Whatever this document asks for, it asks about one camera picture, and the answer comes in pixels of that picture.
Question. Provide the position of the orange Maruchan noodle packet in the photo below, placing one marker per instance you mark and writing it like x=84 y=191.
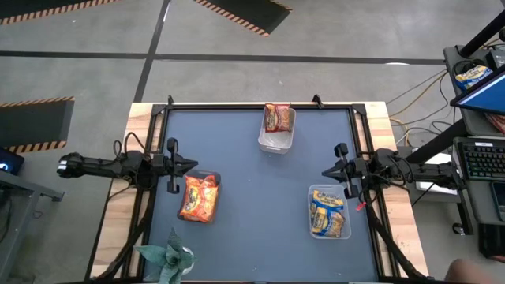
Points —
x=195 y=211
x=205 y=187

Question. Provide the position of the black table frame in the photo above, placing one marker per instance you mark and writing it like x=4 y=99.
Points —
x=217 y=106

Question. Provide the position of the hazard-striped black floor mat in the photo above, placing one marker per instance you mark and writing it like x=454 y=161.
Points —
x=252 y=12
x=31 y=124
x=39 y=6

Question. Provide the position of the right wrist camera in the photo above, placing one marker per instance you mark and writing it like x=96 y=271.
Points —
x=361 y=166

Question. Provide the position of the clear plastic bin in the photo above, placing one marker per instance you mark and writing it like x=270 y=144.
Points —
x=345 y=189

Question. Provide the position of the red Maruchan noodle packet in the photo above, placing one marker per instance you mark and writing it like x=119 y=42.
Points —
x=277 y=118

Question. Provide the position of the black computer keyboard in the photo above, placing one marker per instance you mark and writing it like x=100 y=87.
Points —
x=483 y=159

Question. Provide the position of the black frame clamp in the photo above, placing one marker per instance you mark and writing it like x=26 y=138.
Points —
x=170 y=100
x=317 y=101

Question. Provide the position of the small red tag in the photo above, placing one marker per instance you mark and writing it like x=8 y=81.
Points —
x=360 y=206

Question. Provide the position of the computer desk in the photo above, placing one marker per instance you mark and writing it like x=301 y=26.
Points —
x=473 y=126

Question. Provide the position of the computer monitor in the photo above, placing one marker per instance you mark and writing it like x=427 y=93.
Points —
x=489 y=96

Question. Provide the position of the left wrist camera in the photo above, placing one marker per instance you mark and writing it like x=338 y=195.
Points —
x=157 y=163

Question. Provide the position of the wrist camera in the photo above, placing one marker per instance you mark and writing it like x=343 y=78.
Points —
x=157 y=163
x=361 y=166

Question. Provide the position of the black pole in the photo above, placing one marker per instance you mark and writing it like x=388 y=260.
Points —
x=483 y=34
x=436 y=144

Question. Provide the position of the grey metal cart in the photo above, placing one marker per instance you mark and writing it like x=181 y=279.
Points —
x=19 y=221

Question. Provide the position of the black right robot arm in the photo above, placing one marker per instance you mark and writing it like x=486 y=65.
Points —
x=426 y=171

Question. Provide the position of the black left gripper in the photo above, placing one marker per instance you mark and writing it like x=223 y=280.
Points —
x=173 y=183

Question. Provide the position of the person's leg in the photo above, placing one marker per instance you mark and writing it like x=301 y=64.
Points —
x=469 y=273

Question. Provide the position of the white box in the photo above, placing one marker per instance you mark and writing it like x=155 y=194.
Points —
x=434 y=187

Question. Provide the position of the black device with blue light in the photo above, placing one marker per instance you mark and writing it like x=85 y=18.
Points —
x=10 y=161

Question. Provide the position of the green artificial plant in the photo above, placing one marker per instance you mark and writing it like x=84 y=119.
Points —
x=169 y=256

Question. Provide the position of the dark tablet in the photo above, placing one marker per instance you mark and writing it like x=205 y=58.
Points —
x=499 y=199

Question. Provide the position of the blue yellow Maruchan noodle packet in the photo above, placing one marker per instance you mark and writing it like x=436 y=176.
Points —
x=327 y=225
x=325 y=201

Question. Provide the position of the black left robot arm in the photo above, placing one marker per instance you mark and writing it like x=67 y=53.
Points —
x=102 y=165

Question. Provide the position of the white plant pot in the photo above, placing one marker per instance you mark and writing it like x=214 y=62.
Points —
x=189 y=260

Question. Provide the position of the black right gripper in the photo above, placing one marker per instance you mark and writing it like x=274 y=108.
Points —
x=351 y=185

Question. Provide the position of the orange snack packet on table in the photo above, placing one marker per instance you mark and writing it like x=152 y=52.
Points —
x=216 y=173

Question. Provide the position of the red noodle packet on desk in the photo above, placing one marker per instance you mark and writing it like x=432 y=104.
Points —
x=498 y=123

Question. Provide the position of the white plastic bin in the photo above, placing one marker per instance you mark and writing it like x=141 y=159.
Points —
x=276 y=143

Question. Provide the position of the blue noodle packet on desk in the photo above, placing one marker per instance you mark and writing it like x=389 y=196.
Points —
x=471 y=77

